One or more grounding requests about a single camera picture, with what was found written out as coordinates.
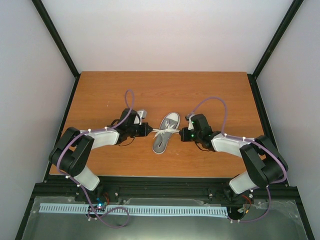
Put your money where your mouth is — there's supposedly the white shoelace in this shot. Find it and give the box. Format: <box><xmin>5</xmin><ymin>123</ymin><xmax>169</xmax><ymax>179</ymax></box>
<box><xmin>152</xmin><ymin>120</ymin><xmax>180</xmax><ymax>138</ymax></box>

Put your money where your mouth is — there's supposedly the grey canvas sneaker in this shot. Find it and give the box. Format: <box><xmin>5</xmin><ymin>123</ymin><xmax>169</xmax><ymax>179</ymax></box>
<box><xmin>152</xmin><ymin>112</ymin><xmax>180</xmax><ymax>154</ymax></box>

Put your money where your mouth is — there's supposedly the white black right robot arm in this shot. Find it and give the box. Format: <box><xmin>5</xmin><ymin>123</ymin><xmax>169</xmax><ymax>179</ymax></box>
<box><xmin>179</xmin><ymin>114</ymin><xmax>288</xmax><ymax>195</ymax></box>

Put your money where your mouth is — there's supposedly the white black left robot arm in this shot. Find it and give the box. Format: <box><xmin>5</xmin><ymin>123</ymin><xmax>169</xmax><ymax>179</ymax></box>
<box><xmin>48</xmin><ymin>108</ymin><xmax>153</xmax><ymax>202</ymax></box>

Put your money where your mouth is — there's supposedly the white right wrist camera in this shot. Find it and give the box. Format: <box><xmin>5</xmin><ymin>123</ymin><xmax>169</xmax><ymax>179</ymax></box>
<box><xmin>185</xmin><ymin>113</ymin><xmax>195</xmax><ymax>131</ymax></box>

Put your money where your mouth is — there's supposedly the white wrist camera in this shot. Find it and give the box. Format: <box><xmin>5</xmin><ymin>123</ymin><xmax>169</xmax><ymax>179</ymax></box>
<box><xmin>185</xmin><ymin>113</ymin><xmax>195</xmax><ymax>131</ymax></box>
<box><xmin>134</xmin><ymin>109</ymin><xmax>147</xmax><ymax>125</ymax></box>

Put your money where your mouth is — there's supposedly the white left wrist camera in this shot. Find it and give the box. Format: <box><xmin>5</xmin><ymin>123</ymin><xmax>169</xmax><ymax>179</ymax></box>
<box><xmin>134</xmin><ymin>109</ymin><xmax>147</xmax><ymax>125</ymax></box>

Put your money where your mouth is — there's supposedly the black left table side rail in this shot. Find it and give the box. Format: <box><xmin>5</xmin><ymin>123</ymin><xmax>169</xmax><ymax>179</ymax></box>
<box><xmin>15</xmin><ymin>73</ymin><xmax>81</xmax><ymax>240</ymax></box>

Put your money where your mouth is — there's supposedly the black table side rail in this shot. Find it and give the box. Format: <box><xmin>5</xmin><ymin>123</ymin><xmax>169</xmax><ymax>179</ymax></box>
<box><xmin>247</xmin><ymin>74</ymin><xmax>315</xmax><ymax>240</ymax></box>
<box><xmin>15</xmin><ymin>73</ymin><xmax>81</xmax><ymax>240</ymax></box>

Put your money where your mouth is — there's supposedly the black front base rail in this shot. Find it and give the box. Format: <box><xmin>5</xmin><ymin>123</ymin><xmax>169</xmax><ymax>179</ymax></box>
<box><xmin>31</xmin><ymin>175</ymin><xmax>301</xmax><ymax>206</ymax></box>

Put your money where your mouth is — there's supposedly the grey metal base plate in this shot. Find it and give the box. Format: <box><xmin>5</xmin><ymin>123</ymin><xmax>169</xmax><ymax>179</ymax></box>
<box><xmin>22</xmin><ymin>197</ymin><xmax>308</xmax><ymax>240</ymax></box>

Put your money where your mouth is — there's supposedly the black right table side rail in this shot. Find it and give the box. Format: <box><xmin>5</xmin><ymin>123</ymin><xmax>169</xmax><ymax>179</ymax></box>
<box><xmin>247</xmin><ymin>74</ymin><xmax>315</xmax><ymax>240</ymax></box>

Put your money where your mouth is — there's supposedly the light blue slotted cable duct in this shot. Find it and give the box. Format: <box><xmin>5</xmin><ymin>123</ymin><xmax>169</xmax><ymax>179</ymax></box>
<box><xmin>38</xmin><ymin>203</ymin><xmax>228</xmax><ymax>218</ymax></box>

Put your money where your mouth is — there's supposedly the black aluminium frame post left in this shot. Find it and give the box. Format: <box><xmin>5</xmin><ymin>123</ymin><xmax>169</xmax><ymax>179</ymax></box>
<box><xmin>31</xmin><ymin>0</ymin><xmax>81</xmax><ymax>80</ymax></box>

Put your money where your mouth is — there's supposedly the black aluminium frame post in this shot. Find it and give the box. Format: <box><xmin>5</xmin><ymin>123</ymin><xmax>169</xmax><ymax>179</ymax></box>
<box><xmin>31</xmin><ymin>0</ymin><xmax>81</xmax><ymax>80</ymax></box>
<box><xmin>252</xmin><ymin>0</ymin><xmax>304</xmax><ymax>80</ymax></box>

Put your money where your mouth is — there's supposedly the black aluminium frame post right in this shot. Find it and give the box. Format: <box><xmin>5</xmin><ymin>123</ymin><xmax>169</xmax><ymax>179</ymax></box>
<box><xmin>252</xmin><ymin>0</ymin><xmax>304</xmax><ymax>80</ymax></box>

